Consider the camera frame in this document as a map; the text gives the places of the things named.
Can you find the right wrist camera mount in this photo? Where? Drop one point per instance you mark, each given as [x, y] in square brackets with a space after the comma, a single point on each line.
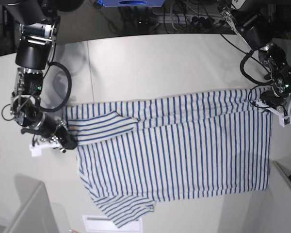
[38, 144]

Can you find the grey left partition panel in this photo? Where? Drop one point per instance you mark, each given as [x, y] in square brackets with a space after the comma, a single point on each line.
[35, 214]

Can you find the grey partition panel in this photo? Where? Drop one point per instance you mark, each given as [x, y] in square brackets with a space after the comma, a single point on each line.
[35, 214]
[280, 189]

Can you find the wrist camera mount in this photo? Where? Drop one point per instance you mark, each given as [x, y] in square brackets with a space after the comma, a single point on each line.
[38, 144]
[282, 111]

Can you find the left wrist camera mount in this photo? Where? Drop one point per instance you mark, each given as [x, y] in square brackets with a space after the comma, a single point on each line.
[282, 111]

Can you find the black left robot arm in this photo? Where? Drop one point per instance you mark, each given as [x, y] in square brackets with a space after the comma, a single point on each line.
[254, 28]

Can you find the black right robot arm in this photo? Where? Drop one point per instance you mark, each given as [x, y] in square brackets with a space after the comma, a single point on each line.
[38, 25]

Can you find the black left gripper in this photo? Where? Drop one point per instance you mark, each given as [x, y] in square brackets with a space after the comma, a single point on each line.
[269, 99]

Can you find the white power strip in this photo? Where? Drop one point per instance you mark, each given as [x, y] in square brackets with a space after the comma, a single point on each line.
[180, 18]

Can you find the black left floor post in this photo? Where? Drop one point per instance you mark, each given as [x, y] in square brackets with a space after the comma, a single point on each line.
[9, 28]

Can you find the grey right partition panel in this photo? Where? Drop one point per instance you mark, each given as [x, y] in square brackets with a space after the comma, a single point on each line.
[280, 189]

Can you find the white label plate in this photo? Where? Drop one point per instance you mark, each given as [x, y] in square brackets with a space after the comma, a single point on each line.
[101, 224]

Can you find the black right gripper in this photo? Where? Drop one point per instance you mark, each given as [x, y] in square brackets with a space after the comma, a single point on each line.
[48, 128]

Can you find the blue white striped T-shirt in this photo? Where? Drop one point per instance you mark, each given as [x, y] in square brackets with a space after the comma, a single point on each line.
[133, 154]

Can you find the blue box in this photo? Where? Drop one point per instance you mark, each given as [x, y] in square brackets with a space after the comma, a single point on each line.
[131, 3]

